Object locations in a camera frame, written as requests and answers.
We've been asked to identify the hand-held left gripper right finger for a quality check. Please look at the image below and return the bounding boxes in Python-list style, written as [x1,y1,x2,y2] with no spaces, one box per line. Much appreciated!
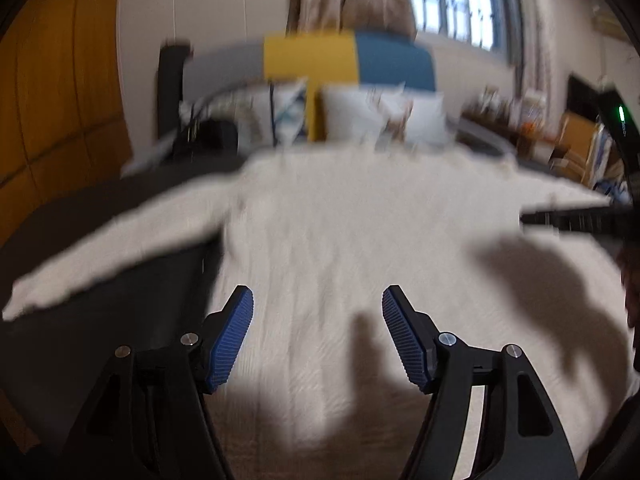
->
[381,285,578,480]

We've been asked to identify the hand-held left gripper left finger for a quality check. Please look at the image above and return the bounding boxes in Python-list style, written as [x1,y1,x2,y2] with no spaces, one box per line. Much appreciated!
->
[65,285,256,480]

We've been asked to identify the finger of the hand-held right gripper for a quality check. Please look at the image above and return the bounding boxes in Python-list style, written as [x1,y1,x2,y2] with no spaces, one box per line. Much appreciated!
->
[520,197,631,236]

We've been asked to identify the white knit sweater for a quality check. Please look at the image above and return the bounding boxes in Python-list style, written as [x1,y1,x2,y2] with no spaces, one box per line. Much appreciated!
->
[0,145,640,480]

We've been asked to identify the cardboard box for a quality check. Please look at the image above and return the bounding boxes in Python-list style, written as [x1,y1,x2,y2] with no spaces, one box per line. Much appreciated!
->
[560,112,600,160]

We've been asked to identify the black monitor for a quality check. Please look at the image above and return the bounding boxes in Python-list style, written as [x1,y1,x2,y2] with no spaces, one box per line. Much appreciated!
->
[567,72,608,121]

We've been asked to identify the wooden side desk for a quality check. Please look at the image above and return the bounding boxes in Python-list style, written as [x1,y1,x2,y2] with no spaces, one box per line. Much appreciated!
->
[460,87,586,171]

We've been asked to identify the pale long curtain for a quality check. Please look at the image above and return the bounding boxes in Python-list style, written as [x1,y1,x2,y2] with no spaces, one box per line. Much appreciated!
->
[510,0,551,106]

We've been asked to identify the black handbag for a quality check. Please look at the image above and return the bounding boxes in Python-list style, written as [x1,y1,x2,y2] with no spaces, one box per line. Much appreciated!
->
[172,117,238,158]

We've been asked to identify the barred window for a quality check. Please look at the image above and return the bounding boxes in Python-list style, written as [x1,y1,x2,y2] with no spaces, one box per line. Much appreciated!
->
[402,0,511,53]

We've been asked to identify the deer print pillow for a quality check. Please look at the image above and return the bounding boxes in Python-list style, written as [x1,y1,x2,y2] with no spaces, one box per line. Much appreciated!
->
[320,82,448,146]

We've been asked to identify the triangle pattern pillow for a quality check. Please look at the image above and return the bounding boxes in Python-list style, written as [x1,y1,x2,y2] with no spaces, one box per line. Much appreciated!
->
[270,77,308,146]

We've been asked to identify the grey yellow blue sofa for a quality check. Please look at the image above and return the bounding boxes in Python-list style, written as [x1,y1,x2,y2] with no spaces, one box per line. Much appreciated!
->
[180,30,516,156]

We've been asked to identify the wooden wardrobe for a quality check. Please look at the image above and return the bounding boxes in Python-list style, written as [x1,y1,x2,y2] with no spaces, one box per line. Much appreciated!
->
[0,0,136,246]

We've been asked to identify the wall air conditioner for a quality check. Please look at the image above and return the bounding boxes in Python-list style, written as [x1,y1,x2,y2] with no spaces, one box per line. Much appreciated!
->
[592,7,626,36]

